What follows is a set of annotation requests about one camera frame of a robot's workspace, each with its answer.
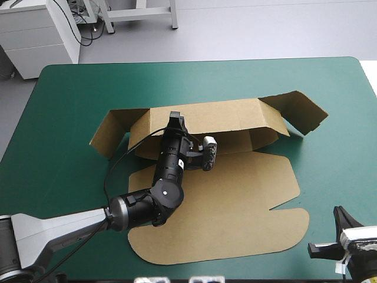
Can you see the brown cardboard box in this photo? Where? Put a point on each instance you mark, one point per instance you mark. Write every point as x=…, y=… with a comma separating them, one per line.
x=224, y=206

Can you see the white drawer cabinet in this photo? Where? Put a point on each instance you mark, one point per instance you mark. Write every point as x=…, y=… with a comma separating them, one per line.
x=35, y=38

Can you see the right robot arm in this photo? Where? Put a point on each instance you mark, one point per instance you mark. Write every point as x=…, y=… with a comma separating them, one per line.
x=363, y=268

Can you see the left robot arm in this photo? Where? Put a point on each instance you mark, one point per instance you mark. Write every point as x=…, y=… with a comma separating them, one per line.
x=73, y=225

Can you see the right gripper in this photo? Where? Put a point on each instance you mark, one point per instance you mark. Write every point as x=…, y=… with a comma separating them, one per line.
x=325, y=250

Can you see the white table frame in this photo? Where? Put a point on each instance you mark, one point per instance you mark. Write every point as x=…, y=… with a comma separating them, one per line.
x=138, y=13

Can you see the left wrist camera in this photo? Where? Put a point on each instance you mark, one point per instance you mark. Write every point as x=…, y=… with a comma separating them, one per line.
x=209, y=153

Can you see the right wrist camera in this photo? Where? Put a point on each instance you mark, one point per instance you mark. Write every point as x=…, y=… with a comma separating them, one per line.
x=360, y=238

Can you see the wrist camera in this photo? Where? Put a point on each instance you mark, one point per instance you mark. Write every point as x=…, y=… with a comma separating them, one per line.
x=360, y=238
x=209, y=153

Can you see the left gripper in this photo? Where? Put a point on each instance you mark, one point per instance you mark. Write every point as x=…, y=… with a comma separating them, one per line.
x=179, y=143

